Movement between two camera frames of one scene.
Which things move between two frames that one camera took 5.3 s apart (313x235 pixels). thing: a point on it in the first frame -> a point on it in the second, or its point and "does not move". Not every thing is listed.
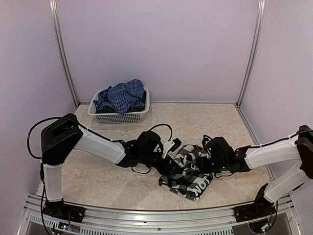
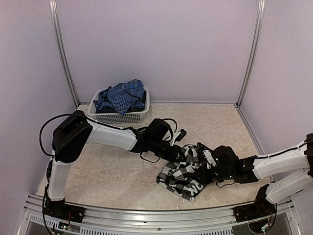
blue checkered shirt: x=122 y=97 does not move
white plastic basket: x=131 y=117 does not move
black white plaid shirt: x=190 y=182 does not move
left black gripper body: x=162 y=169 -> x=170 y=155
